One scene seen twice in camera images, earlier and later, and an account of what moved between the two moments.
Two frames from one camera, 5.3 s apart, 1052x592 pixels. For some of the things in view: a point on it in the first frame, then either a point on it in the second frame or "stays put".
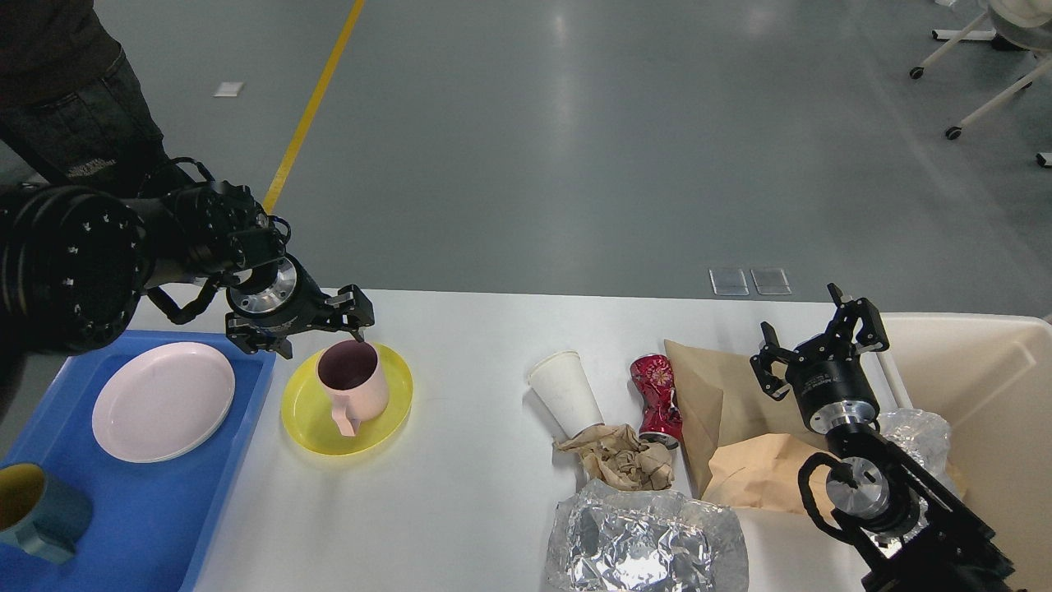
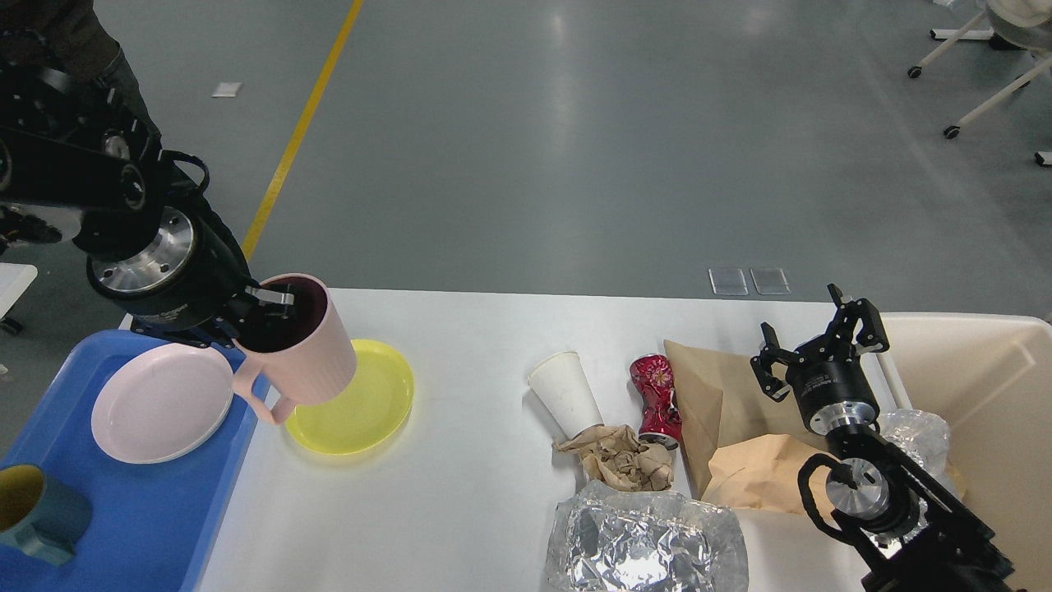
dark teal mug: (42, 514) stays put
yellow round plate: (306, 409) stays put
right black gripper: (827, 374) stays put
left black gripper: (256, 318) to (186, 275)
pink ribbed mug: (352, 372) to (304, 358)
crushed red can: (662, 422) stays put
